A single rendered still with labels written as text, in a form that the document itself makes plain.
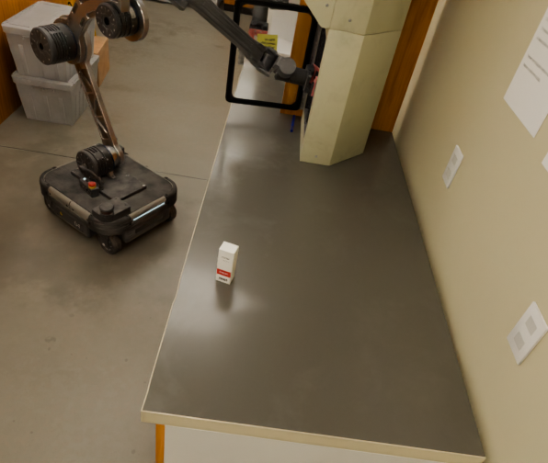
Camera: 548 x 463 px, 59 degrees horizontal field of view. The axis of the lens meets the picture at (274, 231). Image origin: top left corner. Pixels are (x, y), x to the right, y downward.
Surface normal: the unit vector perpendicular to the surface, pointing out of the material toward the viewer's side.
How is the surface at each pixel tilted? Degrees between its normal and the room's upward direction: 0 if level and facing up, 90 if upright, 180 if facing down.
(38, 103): 96
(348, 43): 90
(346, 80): 90
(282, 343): 0
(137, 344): 0
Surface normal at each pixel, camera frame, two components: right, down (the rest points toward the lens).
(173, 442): -0.06, 0.63
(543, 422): -0.99, -0.16
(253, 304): 0.16, -0.76
